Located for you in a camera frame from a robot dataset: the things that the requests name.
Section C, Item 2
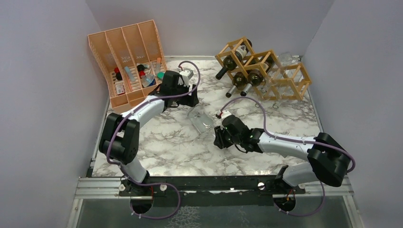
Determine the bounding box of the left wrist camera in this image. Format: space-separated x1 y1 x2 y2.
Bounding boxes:
178 69 194 87

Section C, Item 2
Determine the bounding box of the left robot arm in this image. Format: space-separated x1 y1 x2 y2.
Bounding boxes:
98 70 199 195

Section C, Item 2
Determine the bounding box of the green wine bottle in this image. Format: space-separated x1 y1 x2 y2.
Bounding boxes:
225 72 248 98
240 57 274 97
215 38 253 80

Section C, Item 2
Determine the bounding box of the green small box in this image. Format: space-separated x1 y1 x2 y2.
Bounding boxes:
156 72 164 81

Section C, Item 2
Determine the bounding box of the clear glass bottle silver cap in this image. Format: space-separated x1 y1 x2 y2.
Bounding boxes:
187 104 214 134

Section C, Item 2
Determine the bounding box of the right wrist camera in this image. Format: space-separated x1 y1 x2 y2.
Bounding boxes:
215 110 232 119

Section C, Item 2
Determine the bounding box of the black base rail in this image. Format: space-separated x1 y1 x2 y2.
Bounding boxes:
75 174 352 209

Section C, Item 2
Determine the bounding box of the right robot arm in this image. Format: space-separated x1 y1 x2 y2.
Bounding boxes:
214 112 355 193

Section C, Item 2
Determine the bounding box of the orange plastic file organizer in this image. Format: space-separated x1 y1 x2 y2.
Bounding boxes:
87 20 168 113

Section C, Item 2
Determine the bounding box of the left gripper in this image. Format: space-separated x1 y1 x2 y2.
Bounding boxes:
172 80 199 107

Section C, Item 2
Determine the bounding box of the wooden wine rack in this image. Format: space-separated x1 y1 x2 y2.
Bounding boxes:
215 37 312 101

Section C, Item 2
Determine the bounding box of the red black small bottle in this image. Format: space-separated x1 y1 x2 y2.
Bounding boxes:
136 64 148 79

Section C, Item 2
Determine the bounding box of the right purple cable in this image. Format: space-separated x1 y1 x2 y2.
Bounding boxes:
220 96 356 174

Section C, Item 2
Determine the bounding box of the clear square glass bottle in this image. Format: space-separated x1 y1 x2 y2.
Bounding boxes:
256 79 281 110

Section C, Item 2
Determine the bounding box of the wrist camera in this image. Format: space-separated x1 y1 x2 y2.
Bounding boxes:
178 69 194 87
215 110 232 119

